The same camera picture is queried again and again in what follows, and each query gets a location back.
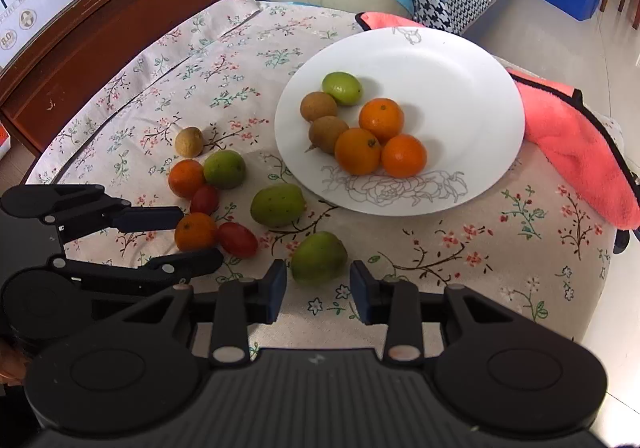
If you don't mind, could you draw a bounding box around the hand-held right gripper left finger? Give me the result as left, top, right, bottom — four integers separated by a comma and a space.
100, 259, 289, 368

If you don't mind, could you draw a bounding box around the white plate with flower print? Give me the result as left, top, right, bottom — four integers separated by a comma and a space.
274, 27, 526, 216

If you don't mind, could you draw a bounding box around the orange mandarin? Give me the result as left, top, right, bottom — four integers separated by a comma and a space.
167, 159, 207, 200
358, 98, 406, 144
334, 127, 382, 177
174, 212, 218, 252
381, 134, 428, 179

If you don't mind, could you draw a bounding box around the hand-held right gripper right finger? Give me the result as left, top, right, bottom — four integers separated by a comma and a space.
350, 260, 551, 366

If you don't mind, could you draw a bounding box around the person's left hand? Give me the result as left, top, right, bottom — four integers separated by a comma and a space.
0, 343, 28, 386

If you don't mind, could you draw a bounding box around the red cherry tomato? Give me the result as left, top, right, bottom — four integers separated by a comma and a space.
216, 222, 259, 259
189, 185, 220, 216

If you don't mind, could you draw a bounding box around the brown wooden headboard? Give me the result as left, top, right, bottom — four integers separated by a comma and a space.
0, 0, 243, 164

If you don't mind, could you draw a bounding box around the green jujube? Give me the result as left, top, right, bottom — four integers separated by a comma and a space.
321, 72, 363, 107
291, 231, 349, 286
202, 149, 247, 190
250, 183, 307, 229

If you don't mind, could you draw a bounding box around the pink towel with black trim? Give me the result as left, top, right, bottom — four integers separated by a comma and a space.
355, 10, 640, 231

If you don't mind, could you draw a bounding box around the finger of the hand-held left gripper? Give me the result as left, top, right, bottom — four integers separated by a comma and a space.
0, 184, 184, 249
47, 248, 224, 296

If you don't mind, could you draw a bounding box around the floral tablecloth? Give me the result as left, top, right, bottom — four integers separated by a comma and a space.
25, 0, 613, 344

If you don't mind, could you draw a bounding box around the brown longan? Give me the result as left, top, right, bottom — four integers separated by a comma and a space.
174, 126, 205, 159
300, 91, 339, 123
306, 115, 351, 155

